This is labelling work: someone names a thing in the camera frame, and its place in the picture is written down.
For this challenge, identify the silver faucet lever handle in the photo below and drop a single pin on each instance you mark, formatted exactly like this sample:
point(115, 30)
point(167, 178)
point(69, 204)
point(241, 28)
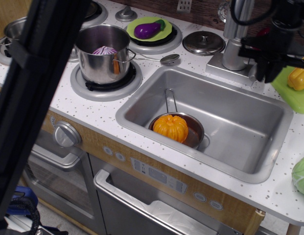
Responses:
point(252, 73)

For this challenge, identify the orange toy pumpkin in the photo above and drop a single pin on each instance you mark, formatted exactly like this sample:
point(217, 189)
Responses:
point(173, 127)

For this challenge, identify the front centre stove burner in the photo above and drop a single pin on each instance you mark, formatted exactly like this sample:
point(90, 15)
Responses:
point(91, 92)

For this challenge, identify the toy oven door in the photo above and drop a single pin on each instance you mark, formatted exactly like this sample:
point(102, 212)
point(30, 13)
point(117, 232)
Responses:
point(63, 181)

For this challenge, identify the tall steel stock pot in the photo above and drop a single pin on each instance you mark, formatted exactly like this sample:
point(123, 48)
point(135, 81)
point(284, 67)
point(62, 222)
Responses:
point(103, 69)

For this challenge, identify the green round plate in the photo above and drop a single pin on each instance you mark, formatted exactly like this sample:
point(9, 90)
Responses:
point(161, 35)

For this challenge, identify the silver rear countertop knob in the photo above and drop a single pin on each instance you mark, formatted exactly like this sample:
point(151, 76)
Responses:
point(126, 14)

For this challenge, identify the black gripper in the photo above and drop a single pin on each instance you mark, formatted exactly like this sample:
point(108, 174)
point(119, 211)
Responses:
point(277, 46)

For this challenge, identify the purple toy onion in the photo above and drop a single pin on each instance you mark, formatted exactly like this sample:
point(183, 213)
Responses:
point(104, 50)

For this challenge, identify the silver toy faucet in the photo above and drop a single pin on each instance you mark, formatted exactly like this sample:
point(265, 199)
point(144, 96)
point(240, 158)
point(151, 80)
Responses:
point(229, 65)

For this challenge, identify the green toy cabbage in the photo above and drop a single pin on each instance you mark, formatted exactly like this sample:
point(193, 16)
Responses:
point(298, 175)

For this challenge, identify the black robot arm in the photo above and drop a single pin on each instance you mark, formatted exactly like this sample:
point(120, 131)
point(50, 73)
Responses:
point(38, 63)

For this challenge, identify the small steel saucepan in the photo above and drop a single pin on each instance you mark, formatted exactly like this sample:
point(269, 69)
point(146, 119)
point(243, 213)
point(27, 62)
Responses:
point(196, 130)

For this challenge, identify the steel spoon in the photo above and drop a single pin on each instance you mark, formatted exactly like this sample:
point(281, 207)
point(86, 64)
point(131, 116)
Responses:
point(165, 60)

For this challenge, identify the yellow toy bell pepper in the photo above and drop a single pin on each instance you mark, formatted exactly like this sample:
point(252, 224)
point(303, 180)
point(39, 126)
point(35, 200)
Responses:
point(296, 79)

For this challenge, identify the purple toy eggplant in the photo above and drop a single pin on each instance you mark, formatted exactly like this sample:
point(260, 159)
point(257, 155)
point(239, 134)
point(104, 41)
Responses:
point(149, 30)

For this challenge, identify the dishwasher control panel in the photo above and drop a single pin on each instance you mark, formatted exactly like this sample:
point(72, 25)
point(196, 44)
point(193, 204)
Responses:
point(159, 176)

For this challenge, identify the green cutting board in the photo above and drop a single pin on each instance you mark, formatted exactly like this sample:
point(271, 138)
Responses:
point(295, 99)

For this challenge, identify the rear right stove burner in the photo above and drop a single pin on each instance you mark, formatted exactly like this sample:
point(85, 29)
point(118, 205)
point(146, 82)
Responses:
point(161, 46)

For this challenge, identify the toy dishwasher door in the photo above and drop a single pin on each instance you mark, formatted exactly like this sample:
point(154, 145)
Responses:
point(133, 207)

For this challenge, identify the white wall outlet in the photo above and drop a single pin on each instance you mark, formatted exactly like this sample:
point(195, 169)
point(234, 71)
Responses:
point(184, 6)

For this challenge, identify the rear left stove burner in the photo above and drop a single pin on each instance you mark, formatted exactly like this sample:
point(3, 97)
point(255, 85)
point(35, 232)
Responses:
point(100, 19)

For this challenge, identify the steel two-handled pot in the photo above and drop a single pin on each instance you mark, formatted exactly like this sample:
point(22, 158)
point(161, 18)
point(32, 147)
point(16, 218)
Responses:
point(12, 32)

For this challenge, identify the silver toy sink basin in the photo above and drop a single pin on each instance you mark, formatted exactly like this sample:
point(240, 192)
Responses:
point(244, 131)

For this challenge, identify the stove burner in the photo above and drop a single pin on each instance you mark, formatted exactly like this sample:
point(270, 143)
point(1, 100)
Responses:
point(91, 92)
point(100, 19)
point(4, 59)
point(161, 46)

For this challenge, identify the silver oven knob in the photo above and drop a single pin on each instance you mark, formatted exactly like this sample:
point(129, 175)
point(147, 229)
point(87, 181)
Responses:
point(65, 135)

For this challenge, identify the blue object on floor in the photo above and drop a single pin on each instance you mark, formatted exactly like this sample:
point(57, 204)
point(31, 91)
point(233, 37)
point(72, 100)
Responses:
point(24, 202)

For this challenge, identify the steel pan rear burner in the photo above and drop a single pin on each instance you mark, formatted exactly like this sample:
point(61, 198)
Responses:
point(94, 11)

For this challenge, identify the silver countertop knob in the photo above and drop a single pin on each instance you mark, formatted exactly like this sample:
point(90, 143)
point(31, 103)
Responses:
point(126, 14)
point(73, 58)

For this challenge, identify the steel pot lid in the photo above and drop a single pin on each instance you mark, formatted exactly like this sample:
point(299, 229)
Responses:
point(203, 43)

